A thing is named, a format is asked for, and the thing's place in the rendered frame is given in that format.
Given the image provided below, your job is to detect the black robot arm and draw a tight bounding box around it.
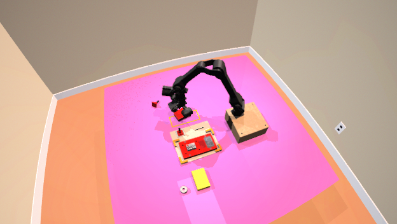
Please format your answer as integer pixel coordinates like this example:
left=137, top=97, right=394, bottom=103
left=162, top=59, right=245, bottom=119

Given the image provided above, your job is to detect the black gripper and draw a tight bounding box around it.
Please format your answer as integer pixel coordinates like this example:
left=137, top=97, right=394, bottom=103
left=171, top=94, right=193, bottom=118

